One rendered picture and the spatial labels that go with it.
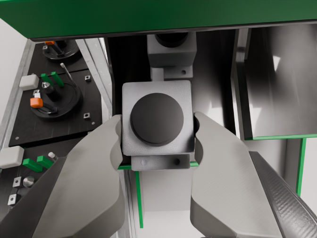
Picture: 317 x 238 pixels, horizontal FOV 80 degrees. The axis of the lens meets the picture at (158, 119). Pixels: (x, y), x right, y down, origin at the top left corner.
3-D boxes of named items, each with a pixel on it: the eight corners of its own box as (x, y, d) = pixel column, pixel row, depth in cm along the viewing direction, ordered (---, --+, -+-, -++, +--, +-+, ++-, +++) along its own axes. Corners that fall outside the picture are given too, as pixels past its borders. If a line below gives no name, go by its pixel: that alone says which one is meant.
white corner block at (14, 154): (26, 167, 48) (15, 162, 44) (7, 172, 47) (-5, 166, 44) (29, 150, 50) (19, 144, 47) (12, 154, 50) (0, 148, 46)
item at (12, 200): (20, 205, 39) (14, 203, 38) (12, 206, 39) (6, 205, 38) (21, 194, 40) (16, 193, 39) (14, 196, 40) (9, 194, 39)
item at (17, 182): (24, 187, 41) (19, 185, 40) (17, 189, 41) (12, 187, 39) (25, 178, 42) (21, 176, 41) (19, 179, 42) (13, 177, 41)
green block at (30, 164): (42, 171, 43) (28, 163, 38) (37, 172, 42) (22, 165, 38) (43, 166, 43) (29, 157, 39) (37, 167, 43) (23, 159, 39)
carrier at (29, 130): (103, 131, 52) (86, 103, 42) (12, 149, 51) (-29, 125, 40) (100, 72, 65) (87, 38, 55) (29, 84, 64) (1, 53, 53)
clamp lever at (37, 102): (55, 112, 51) (38, 105, 43) (48, 114, 51) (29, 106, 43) (54, 99, 51) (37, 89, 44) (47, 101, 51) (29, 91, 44)
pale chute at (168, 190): (210, 208, 37) (216, 225, 32) (142, 210, 37) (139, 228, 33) (210, 56, 31) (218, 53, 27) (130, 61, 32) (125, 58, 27)
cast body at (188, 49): (189, 87, 22) (200, 59, 15) (152, 88, 22) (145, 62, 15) (186, 21, 23) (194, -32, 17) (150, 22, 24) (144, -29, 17)
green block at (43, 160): (54, 168, 43) (42, 160, 39) (49, 170, 43) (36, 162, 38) (55, 163, 43) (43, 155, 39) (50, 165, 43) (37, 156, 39)
